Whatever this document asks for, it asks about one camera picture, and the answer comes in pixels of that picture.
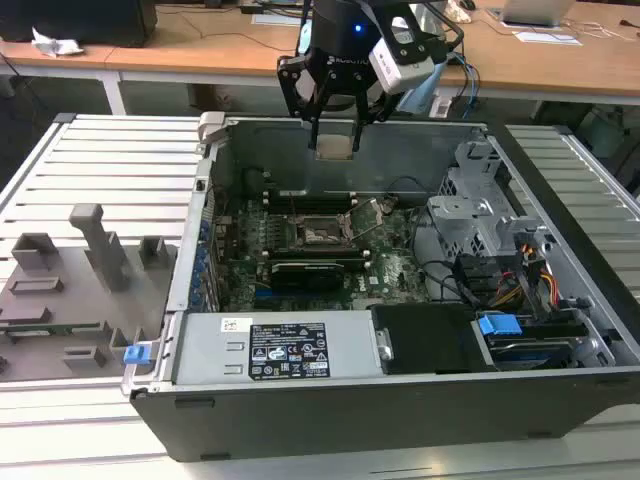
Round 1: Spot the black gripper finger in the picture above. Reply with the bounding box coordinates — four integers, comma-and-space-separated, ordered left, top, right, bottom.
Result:
349, 74, 402, 153
277, 54, 332, 150

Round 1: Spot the silver green CPU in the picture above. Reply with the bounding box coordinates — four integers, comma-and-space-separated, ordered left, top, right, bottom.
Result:
316, 133, 356, 161

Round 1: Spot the metal socket cover frame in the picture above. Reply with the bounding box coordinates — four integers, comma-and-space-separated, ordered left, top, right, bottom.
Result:
339, 196, 392, 242

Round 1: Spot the black RAM slot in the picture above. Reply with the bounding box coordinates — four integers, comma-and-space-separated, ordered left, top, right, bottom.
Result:
263, 197, 358, 205
262, 192, 359, 201
262, 200, 359, 209
264, 205, 358, 214

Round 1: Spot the CPU socket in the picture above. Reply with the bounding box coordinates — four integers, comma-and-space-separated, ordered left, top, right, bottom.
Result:
291, 213, 360, 251

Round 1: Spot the blue expansion slot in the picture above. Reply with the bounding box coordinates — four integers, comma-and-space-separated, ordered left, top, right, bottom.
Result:
253, 292, 301, 310

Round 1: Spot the white paper sheet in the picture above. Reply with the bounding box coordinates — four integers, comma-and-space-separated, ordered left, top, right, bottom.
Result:
512, 30, 584, 46
252, 13, 307, 26

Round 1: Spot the small white box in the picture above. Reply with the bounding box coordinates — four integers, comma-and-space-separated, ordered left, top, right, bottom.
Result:
429, 94, 455, 119

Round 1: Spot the brown cardboard box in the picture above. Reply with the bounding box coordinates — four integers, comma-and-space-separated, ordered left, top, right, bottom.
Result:
189, 83, 234, 111

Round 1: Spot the white lumpy object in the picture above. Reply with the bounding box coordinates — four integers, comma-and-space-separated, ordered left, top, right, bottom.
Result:
446, 0, 475, 24

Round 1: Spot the green RAM stick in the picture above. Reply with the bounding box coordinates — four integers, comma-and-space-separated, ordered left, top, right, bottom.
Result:
0, 322, 104, 337
263, 247, 372, 271

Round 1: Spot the metal drive cage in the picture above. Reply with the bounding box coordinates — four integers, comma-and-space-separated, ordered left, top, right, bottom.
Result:
427, 139, 557, 261

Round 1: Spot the green motherboard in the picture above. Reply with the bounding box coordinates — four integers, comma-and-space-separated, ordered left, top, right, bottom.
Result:
212, 193, 432, 312

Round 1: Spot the black graphics card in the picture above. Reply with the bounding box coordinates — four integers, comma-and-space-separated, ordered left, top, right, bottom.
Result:
269, 259, 347, 297

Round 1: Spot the silver laptop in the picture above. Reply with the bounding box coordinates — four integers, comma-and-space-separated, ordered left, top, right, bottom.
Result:
499, 0, 576, 27

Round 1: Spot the black plastic shroud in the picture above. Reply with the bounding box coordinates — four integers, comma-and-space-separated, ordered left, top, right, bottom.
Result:
370, 302, 497, 377

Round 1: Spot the grey power supply unit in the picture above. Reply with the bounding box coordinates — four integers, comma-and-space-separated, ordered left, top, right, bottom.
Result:
172, 308, 382, 386

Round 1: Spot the hard disk in blue carrier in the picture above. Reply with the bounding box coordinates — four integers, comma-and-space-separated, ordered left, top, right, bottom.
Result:
474, 309, 589, 372

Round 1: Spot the teal plastic container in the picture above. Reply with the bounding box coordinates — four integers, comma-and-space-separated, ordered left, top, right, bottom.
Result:
582, 107, 626, 146

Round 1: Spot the black box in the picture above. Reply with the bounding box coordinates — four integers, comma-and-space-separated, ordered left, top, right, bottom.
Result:
0, 0, 159, 49

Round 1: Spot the crumpled white paper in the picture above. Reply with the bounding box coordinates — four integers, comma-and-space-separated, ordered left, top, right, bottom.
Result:
30, 27, 85, 57

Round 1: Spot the blue case latch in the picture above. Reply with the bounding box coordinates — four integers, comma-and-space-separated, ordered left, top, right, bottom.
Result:
122, 342, 152, 367

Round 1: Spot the grey parts rack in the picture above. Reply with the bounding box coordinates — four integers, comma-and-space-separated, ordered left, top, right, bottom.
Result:
0, 202, 180, 384

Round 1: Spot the black open PC case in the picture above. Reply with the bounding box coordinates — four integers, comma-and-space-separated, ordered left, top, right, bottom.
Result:
128, 112, 640, 464

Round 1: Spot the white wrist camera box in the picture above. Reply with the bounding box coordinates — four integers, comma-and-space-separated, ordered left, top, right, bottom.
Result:
368, 14, 445, 95

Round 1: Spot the grey plastic case handle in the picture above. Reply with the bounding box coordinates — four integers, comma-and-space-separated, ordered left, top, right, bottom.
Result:
197, 111, 232, 147

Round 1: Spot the wooden desk white frame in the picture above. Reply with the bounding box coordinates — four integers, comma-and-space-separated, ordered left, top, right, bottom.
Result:
107, 0, 640, 109
0, 4, 156, 119

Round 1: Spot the blue cable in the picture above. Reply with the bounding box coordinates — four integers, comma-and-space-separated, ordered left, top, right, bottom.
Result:
447, 27, 484, 109

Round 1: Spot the thick black wire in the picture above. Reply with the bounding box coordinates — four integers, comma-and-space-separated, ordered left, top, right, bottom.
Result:
412, 204, 484, 307

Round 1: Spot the black ribbed plastic bracket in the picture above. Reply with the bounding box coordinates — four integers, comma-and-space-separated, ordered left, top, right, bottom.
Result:
451, 252, 507, 307

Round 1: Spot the yellow red power wire bundle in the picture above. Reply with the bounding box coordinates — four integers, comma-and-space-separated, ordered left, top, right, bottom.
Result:
492, 240, 561, 309

